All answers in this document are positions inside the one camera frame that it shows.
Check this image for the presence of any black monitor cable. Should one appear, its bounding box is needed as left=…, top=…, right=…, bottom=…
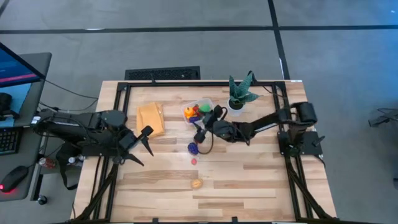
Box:
left=39, top=77, right=100, bottom=101

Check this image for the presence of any black strap loop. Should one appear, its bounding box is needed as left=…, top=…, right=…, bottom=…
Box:
left=55, top=149, right=85, bottom=191

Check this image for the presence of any grey desk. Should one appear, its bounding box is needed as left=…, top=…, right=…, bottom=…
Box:
left=0, top=52, right=53, bottom=202

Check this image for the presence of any red soda can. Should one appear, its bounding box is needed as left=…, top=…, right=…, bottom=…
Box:
left=38, top=157, right=57, bottom=169

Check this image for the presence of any black keyboard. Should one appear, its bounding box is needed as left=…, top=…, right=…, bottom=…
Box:
left=0, top=126, right=22, bottom=156

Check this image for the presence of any black metal table frame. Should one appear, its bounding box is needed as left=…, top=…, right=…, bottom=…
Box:
left=74, top=80, right=340, bottom=224

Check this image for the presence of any black computer mouse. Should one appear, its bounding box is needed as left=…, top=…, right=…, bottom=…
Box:
left=0, top=165, right=29, bottom=194

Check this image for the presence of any folded yellow cloth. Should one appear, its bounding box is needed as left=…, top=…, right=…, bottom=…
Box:
left=136, top=101, right=166, bottom=139

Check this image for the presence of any clear plastic tupperware container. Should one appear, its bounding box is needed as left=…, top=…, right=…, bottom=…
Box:
left=181, top=98, right=215, bottom=126

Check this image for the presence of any white plant pot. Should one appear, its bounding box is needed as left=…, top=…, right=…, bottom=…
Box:
left=226, top=98, right=246, bottom=118

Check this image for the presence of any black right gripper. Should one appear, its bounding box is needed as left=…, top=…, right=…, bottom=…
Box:
left=193, top=105, right=224, bottom=144

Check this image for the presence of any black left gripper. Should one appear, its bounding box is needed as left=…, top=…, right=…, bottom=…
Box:
left=114, top=125, right=155, bottom=167

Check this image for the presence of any purple toy grape bunch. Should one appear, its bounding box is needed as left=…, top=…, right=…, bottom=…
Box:
left=187, top=142, right=200, bottom=156

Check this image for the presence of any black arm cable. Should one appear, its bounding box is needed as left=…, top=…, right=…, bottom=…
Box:
left=248, top=70, right=293, bottom=108

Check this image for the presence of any computer monitor with blue screen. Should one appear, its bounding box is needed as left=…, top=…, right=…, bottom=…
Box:
left=0, top=42, right=47, bottom=89

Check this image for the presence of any green snake plant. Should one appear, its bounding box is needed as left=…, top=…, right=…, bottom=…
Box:
left=228, top=70, right=264, bottom=108

